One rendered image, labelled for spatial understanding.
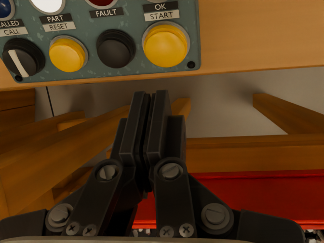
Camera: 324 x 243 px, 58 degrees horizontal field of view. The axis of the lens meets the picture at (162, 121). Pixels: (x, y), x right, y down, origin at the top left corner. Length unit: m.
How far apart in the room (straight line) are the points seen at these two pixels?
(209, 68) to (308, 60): 0.07
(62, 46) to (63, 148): 0.38
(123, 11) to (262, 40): 0.10
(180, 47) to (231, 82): 0.94
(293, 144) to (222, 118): 0.80
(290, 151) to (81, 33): 0.25
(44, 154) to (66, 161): 0.07
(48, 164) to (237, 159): 0.32
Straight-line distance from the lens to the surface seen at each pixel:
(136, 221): 0.25
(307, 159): 0.36
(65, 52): 0.21
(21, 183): 0.47
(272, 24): 0.24
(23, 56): 0.23
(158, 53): 0.20
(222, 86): 1.13
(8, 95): 1.20
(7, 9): 0.22
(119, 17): 0.20
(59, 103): 1.29
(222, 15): 0.23
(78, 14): 0.21
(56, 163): 0.54
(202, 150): 0.34
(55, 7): 0.21
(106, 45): 0.20
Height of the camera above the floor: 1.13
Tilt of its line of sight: 77 degrees down
